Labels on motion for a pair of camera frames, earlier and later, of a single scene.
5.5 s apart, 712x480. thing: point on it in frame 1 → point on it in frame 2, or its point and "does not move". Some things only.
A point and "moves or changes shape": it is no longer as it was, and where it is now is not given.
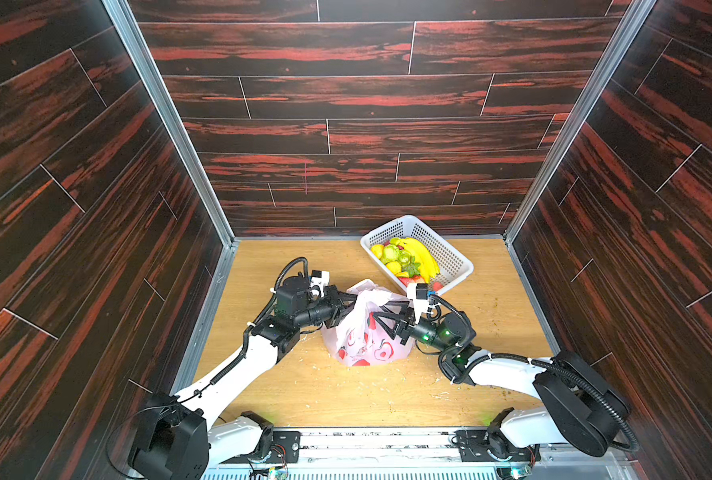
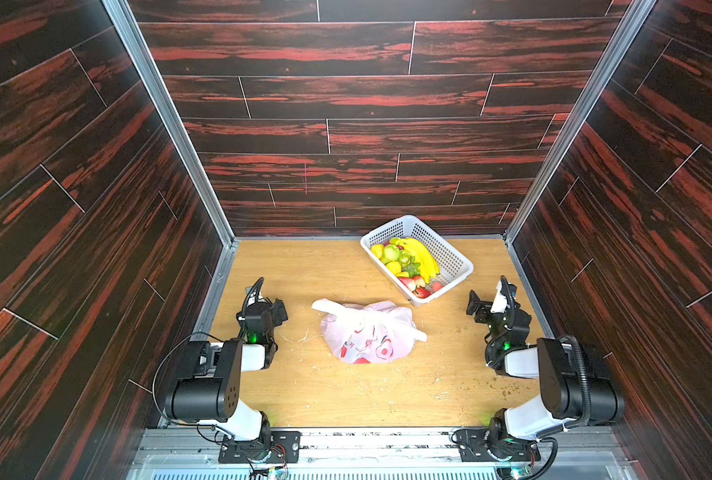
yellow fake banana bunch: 429,266 does not move
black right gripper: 404,327 → 481,306
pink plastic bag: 357,338 moves or changes shape
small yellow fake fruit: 377,250 does not move
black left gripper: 337,303 → 273,310
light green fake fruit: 390,253 does not move
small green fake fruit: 404,258 does not move
